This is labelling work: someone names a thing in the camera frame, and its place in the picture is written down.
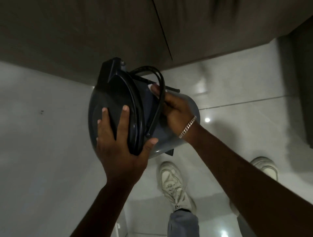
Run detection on person's left hand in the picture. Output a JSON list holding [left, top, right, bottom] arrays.
[[95, 105, 159, 188]]

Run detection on person's right hand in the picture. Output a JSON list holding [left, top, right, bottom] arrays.
[[148, 84, 197, 142]]

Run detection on black wire bin handle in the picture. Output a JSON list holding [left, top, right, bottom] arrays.
[[130, 66, 166, 137]]

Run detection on black bin lid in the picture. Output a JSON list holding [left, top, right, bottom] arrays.
[[94, 57, 148, 156]]

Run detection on grey plastic pedal bin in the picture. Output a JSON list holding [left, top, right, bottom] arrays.
[[88, 81, 201, 160]]

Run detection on person's right forearm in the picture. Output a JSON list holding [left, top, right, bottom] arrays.
[[182, 121, 313, 237]]

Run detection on person's left forearm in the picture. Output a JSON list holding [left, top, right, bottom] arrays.
[[70, 179, 137, 237]]

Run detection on white left sneaker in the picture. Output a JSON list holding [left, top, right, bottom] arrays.
[[156, 161, 197, 213]]

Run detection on white sneaker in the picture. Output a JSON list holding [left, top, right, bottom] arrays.
[[156, 161, 197, 213], [229, 156, 279, 217]]

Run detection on blue jeans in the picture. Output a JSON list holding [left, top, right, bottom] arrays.
[[167, 209, 256, 237]]

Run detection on brown cabinet door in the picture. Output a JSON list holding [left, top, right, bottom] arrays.
[[153, 0, 313, 72], [0, 0, 173, 85]]

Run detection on white right sneaker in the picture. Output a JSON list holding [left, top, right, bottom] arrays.
[[229, 156, 279, 217]]

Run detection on dark cabinet side panel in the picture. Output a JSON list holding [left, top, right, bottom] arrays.
[[276, 17, 313, 149]]

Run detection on silver chain bracelet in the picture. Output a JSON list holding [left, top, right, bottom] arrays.
[[179, 116, 197, 139]]

